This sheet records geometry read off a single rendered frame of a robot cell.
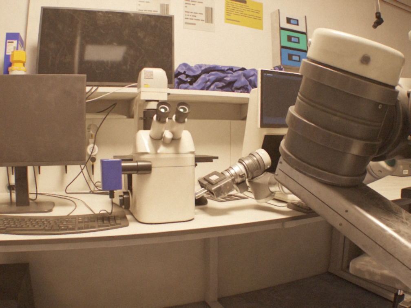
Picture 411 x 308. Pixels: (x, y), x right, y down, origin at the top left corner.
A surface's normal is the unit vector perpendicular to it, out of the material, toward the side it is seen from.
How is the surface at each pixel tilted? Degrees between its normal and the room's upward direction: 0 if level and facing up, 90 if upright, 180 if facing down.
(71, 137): 86
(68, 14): 86
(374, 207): 23
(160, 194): 91
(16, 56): 90
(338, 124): 105
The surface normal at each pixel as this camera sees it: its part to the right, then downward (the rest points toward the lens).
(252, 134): -0.93, 0.02
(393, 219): 0.21, -0.90
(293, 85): 0.37, 0.09
